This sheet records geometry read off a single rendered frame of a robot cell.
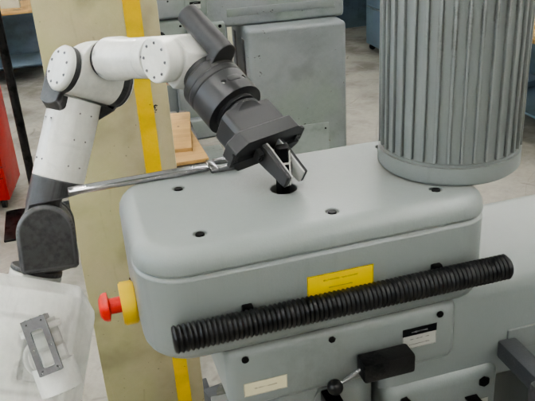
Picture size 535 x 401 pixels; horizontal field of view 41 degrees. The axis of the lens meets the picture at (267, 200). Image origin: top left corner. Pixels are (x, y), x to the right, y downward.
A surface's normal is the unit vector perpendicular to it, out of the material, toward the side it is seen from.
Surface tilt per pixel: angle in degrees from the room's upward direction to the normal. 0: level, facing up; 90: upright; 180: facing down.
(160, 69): 82
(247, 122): 30
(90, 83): 106
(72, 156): 85
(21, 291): 57
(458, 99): 90
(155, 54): 82
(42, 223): 72
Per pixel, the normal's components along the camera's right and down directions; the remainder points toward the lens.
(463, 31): -0.14, 0.43
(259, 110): 0.28, -0.63
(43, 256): 0.26, 0.09
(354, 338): 0.29, 0.40
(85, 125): 0.69, 0.18
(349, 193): -0.06, -0.90
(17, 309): 0.46, -0.22
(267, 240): 0.16, -0.36
